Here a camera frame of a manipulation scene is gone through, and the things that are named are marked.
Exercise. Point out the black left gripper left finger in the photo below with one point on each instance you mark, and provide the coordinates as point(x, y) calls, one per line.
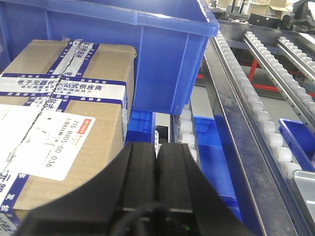
point(99, 205)

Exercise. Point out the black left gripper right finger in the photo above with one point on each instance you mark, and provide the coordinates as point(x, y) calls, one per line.
point(197, 208)

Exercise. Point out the ribbed silver metal tray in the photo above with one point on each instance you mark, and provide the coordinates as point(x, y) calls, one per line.
point(303, 183)

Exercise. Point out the blue bin lower shelf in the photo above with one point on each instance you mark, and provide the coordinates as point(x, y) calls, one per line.
point(141, 128)

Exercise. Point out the taped cardboard box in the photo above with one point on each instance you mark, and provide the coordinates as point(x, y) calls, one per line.
point(64, 110)

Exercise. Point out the blue bin lower right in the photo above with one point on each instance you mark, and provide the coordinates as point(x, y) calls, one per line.
point(301, 142)

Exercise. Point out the large blue plastic bin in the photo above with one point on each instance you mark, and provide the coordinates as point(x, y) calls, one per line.
point(170, 37)

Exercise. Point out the dark blue shelf divider rail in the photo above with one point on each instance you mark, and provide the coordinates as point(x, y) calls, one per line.
point(266, 203)

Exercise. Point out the white roller conveyor rail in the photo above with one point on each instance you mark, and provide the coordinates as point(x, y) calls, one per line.
point(267, 128)

